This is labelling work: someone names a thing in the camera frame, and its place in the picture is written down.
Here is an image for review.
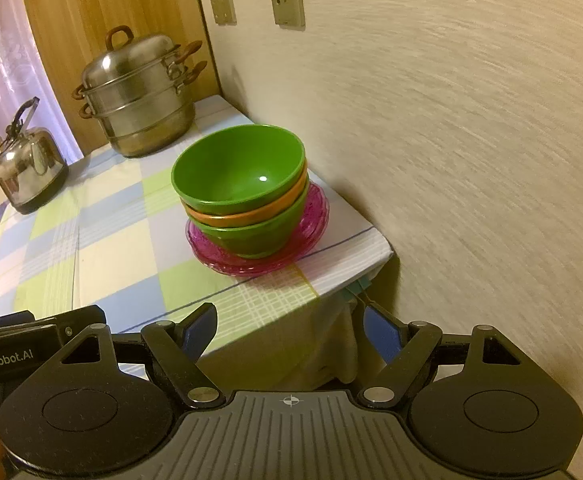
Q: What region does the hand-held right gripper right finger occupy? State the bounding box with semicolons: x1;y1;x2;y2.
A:
358;304;525;408

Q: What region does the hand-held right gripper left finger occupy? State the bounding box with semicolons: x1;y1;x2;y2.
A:
57;303;223;408

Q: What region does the large pink glass plate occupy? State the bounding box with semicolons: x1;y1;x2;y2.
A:
186;182;329;278

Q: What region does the small pink glass plate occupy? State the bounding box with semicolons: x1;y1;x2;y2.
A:
191;187;325;263
188;185;328;268

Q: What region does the green bowl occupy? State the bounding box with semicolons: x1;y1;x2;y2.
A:
198;187;309;260
171;125;306;216

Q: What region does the orange bowl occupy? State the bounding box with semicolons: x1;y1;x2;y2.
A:
181;160;309;228

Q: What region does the checked tablecloth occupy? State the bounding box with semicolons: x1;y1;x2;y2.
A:
0;94;395;391

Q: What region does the steel kettle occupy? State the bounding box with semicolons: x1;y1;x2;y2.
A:
0;97;69;216

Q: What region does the steel steamer pot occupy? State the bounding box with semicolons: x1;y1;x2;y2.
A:
74;26;208;158

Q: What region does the purple curtain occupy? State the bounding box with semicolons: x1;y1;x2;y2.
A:
0;5;84;261

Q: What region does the wooden door panel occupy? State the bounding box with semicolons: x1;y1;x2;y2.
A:
16;0;222;156

